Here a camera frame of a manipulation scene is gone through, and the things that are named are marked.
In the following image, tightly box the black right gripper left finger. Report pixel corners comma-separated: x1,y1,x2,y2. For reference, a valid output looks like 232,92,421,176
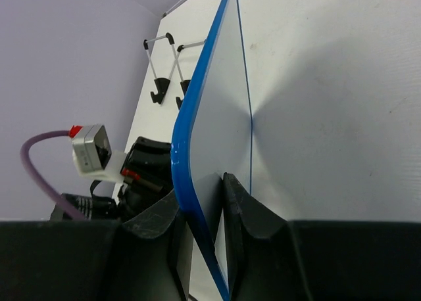
1,193,193,300

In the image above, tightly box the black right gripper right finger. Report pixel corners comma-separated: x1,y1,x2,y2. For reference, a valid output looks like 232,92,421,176
222,174,420,300

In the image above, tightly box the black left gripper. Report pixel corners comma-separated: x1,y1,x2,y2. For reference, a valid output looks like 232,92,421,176
117,137,173,221

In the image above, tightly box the wire whiteboard stand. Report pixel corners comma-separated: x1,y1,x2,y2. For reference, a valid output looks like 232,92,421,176
143,32,206,104

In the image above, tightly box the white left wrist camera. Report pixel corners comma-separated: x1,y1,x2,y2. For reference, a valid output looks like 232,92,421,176
69,124,126,183

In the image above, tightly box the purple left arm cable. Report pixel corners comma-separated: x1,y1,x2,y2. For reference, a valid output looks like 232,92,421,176
19,129,87,221

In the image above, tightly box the blue framed small whiteboard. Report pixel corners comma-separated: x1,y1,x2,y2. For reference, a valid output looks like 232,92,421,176
171,0,253,300

